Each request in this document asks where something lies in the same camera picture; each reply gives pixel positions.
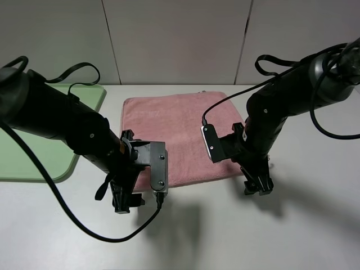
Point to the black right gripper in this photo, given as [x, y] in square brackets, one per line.
[254, 165]

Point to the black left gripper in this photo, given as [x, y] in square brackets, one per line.
[119, 158]

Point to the pink terry towel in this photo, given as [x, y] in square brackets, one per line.
[177, 121]

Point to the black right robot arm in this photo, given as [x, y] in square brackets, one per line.
[316, 81]

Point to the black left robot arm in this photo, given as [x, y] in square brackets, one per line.
[30, 104]

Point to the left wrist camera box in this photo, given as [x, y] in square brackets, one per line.
[159, 167]

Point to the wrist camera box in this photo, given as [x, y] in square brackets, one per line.
[212, 143]
[159, 167]

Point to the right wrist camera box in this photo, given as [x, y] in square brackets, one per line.
[212, 143]

